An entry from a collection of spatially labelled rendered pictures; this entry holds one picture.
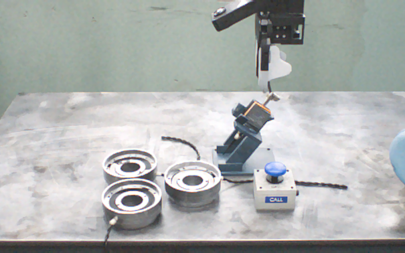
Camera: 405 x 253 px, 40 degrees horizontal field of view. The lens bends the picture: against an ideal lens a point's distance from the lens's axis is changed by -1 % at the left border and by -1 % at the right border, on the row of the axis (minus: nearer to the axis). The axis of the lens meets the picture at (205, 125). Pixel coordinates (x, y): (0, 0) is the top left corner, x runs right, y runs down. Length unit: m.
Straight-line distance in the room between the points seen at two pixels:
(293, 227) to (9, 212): 0.51
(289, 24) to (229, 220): 0.36
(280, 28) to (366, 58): 1.76
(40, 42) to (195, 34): 0.72
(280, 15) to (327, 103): 0.47
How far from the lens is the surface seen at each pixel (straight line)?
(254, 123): 1.11
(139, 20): 2.62
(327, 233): 1.00
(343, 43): 2.72
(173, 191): 1.03
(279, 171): 1.01
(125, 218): 0.97
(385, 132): 1.34
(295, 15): 1.03
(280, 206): 1.03
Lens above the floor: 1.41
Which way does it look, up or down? 28 degrees down
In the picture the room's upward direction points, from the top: straight up
